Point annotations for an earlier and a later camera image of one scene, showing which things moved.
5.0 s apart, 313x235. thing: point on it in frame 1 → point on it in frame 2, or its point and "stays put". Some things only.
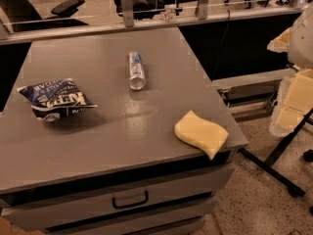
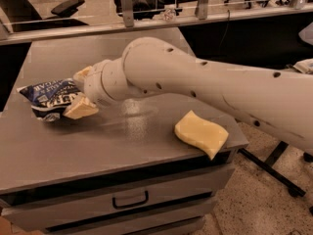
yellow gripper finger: x=280 y=43 → x=80 y=75
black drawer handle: x=117 y=207 stays put
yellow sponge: x=202 y=133 stays put
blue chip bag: x=55 y=99 stays put
